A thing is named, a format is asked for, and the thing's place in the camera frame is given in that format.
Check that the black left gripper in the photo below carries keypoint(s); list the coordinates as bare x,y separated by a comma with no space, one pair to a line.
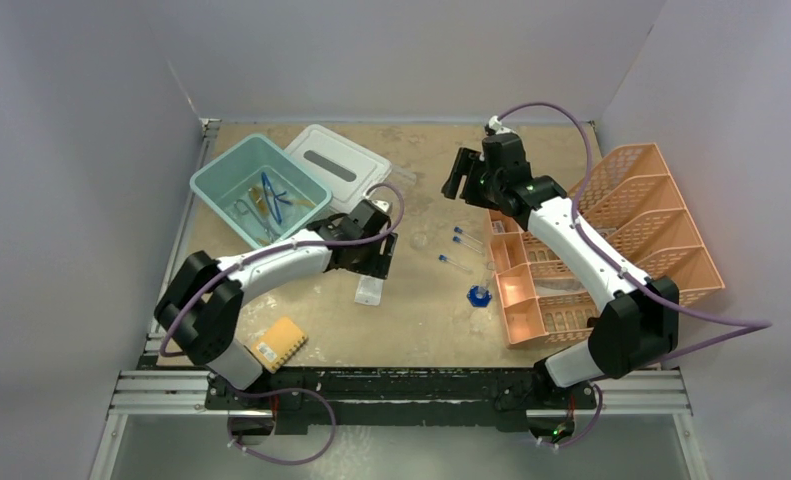
376,265

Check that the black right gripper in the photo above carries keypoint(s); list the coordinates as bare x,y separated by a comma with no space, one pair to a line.
467,165

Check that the white packet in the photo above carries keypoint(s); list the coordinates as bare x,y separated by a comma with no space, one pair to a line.
369,291

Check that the blue safety glasses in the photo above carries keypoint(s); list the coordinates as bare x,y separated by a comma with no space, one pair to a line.
273,199

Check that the metal crucible tongs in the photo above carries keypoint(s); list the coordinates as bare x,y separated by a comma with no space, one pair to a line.
253,224

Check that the blue base small flask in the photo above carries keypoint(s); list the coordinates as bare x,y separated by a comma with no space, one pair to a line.
479,296

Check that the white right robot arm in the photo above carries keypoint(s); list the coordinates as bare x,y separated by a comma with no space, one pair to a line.
636,324

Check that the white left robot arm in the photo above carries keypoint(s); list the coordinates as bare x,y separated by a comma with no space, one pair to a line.
200,308

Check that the white plastic bin lid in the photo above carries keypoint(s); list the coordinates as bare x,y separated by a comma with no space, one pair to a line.
345,167

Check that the clear glass beaker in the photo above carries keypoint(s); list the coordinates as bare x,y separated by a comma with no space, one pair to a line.
419,241

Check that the clear plastic tube rack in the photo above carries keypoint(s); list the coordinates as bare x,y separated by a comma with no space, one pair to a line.
401,178

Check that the teal plastic bin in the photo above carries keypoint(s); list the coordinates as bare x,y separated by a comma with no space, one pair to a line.
229,177

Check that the orange mesh file rack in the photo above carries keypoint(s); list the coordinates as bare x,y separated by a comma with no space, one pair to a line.
634,203

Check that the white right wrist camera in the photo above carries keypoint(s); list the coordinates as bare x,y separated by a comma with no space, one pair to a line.
495,126

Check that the aluminium table edge rail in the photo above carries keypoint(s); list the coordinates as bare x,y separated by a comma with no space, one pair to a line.
211,128

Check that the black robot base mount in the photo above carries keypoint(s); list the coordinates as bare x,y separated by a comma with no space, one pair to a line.
509,399

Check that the aluminium front frame rail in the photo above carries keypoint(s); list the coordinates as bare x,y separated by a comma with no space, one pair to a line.
182,392

